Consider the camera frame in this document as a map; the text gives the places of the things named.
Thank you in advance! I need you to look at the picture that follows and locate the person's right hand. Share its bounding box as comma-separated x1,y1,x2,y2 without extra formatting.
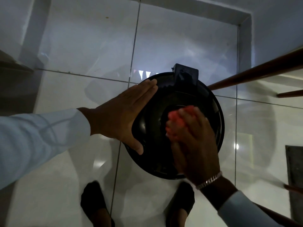
166,106,223,187

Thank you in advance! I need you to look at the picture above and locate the person's left hand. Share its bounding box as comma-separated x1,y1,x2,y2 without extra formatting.
92,79,158,155

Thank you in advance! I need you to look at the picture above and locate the pink cleaning cloth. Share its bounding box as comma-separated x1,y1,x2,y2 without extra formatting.
166,105,202,142

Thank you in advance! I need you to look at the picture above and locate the black round trash bin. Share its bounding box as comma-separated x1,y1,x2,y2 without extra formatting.
123,64,225,180

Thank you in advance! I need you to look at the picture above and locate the person's left forearm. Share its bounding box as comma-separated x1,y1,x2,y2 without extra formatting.
0,107,95,190

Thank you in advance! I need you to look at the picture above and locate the person's right forearm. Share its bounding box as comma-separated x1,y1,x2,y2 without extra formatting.
200,175,284,227

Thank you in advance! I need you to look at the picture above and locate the person's left black shoe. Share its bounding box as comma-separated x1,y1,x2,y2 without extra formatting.
80,181,115,227

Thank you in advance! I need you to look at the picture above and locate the person's black shoe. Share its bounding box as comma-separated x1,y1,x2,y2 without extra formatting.
80,181,115,227
164,182,195,227

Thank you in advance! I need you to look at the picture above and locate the person's right black shoe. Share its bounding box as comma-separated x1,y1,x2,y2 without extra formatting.
164,182,195,227

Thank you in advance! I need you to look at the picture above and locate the dark floor mat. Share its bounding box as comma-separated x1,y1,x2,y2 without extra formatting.
285,145,303,225

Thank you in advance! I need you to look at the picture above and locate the brown wooden furniture leg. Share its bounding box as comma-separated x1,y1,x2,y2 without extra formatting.
254,203,303,227
283,184,303,195

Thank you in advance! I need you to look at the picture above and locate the silver chain bracelet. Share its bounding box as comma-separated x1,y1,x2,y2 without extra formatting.
196,171,223,190

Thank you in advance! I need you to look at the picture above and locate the long brown wooden furniture rail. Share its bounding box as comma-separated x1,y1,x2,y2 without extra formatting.
208,45,303,91

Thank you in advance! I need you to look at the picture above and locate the short brown wooden furniture rail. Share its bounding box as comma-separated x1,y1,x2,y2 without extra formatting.
277,89,303,99

